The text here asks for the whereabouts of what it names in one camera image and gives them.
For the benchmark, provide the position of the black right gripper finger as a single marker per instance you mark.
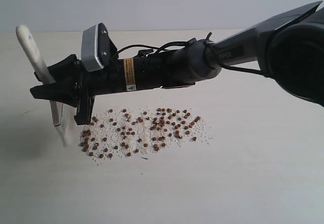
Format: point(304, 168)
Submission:
point(66, 91)
point(66, 69)

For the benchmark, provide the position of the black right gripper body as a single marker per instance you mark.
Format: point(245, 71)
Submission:
point(109, 80)

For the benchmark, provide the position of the wooden paint brush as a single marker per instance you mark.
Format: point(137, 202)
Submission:
point(62, 114)

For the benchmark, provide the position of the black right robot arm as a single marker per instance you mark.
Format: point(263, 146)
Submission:
point(287, 48)

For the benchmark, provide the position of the pile of beans and rice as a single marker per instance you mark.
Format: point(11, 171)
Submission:
point(127, 132)

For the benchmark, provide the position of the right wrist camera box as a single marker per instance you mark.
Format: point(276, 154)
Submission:
point(97, 48)

